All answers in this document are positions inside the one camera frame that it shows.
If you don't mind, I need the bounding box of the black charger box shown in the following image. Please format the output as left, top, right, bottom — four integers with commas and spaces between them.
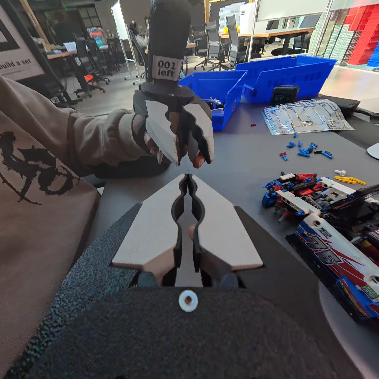
270, 85, 300, 106

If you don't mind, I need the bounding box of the cluster of blue lego pins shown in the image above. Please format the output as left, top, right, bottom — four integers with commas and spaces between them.
287, 133, 334, 159

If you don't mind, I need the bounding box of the lego race car model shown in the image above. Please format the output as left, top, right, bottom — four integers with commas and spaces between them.
261, 171, 379, 327

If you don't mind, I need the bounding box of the small blue plastic bin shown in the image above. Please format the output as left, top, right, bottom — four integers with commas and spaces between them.
178, 70, 248, 131

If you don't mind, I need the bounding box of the person's left forearm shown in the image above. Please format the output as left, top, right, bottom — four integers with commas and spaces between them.
44, 101, 140, 169

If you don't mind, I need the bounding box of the stack of red blue bins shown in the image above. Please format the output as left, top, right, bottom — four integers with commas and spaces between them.
324, 5, 379, 71

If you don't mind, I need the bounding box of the stack of white storage bins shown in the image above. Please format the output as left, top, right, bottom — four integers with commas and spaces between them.
219, 1, 256, 34

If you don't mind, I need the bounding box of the wall whiteboard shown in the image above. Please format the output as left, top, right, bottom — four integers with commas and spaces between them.
256, 0, 332, 23

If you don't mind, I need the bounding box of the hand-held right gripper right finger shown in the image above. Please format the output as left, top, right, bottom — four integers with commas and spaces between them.
189, 175, 264, 280

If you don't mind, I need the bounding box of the large blue plastic bin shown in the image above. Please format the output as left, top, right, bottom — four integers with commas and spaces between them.
235, 55, 339, 104

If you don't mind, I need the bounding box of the rolling whiteboard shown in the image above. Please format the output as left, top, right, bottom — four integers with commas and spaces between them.
111, 0, 140, 81

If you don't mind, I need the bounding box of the framed marker sign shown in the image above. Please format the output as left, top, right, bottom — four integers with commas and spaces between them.
0, 0, 47, 82

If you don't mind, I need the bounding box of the wooden office table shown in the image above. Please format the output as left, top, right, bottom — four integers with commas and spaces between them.
220, 27, 316, 57

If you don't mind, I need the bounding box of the black office chair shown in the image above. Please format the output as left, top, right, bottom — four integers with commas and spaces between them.
72, 33, 105, 98

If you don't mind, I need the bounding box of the person's beige printed sweatshirt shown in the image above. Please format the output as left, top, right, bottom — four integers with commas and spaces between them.
0, 75, 101, 373

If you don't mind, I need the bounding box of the sticker sheet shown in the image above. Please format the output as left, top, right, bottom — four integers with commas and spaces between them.
263, 99, 355, 136

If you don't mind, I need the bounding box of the black power adapter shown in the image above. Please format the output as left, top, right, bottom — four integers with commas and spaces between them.
324, 95, 361, 111

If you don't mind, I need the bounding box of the person's left hand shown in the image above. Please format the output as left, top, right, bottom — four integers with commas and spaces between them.
132, 114, 207, 170

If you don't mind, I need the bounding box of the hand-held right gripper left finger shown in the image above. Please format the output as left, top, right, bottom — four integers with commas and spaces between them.
112, 174, 189, 281

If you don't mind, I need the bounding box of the black power cable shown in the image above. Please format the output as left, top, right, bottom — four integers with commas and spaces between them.
352, 107, 379, 119

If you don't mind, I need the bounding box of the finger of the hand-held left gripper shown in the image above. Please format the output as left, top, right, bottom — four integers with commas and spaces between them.
182, 101, 215, 165
145, 100, 182, 167

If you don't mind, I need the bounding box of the black knit cloth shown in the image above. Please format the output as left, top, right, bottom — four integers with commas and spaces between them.
94, 156, 171, 179

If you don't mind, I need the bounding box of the grey mesh office chair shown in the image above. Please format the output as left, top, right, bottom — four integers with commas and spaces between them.
203, 21, 225, 71
225, 15, 261, 64

